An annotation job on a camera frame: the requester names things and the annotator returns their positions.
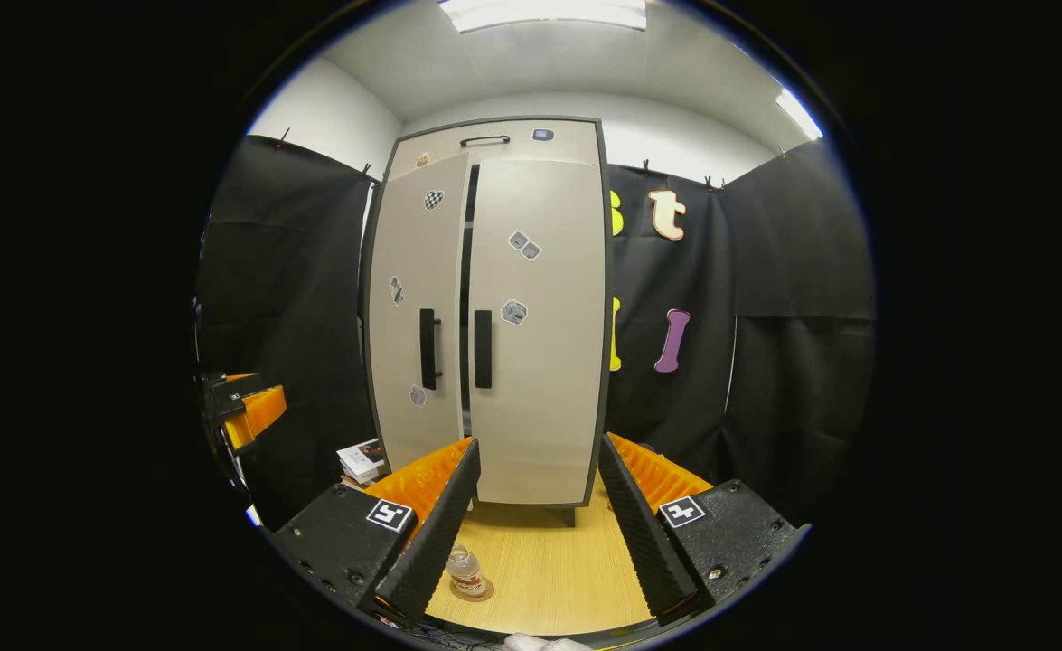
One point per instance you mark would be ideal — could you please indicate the round brown coaster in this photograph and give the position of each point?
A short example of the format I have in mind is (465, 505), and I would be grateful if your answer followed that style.
(486, 593)

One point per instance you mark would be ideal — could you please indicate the stack of books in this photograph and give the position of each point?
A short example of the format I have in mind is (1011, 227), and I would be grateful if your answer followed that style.
(361, 463)

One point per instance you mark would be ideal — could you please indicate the clear bottle with red label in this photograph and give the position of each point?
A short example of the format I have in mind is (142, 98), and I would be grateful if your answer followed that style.
(467, 571)

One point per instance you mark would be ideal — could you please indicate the grey cabinet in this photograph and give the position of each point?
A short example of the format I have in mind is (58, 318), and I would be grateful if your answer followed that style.
(466, 271)

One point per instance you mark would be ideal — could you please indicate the grey cabinet drawer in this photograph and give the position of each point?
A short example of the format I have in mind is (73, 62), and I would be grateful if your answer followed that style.
(512, 154)

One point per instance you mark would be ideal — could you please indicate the small ceiling light panel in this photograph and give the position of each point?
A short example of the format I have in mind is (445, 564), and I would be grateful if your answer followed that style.
(800, 113)

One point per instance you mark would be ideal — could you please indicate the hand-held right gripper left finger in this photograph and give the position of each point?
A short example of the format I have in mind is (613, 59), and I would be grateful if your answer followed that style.
(436, 533)

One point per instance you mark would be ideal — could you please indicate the grey cabinet door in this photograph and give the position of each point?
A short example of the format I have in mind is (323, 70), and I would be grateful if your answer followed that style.
(549, 380)
(404, 344)

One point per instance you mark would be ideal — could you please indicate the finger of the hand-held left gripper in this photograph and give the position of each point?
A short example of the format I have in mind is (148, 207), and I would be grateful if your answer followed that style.
(264, 411)

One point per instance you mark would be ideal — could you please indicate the large ceiling light panel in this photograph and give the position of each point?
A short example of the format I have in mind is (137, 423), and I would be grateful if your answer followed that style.
(544, 13)

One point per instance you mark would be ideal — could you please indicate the black backdrop cloth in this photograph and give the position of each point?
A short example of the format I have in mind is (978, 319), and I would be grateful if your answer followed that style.
(765, 362)

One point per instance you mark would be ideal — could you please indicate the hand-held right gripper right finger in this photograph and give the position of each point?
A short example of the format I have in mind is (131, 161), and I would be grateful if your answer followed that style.
(643, 542)

